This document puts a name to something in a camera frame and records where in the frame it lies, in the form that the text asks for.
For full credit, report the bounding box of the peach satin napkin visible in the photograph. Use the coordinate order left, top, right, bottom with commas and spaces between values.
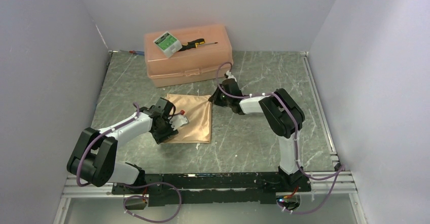
165, 94, 212, 143

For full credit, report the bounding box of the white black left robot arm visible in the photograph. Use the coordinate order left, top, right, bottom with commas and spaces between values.
66, 97, 188, 194

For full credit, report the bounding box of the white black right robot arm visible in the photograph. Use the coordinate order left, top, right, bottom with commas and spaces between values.
208, 79, 305, 191

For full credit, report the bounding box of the peach plastic storage box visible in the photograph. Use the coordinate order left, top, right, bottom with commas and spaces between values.
144, 24, 234, 87

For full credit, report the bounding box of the yellow black screwdriver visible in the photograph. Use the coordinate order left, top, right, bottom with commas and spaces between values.
179, 38, 218, 52

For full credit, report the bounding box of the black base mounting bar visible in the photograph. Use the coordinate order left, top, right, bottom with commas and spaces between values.
112, 171, 311, 207

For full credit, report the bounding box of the green white small box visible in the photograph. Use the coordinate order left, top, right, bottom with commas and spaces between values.
153, 31, 182, 58

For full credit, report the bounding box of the red blue pen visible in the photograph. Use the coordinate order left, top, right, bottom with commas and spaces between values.
120, 50, 145, 56

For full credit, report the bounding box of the aluminium frame rail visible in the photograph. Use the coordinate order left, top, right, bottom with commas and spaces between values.
54, 52, 367, 223

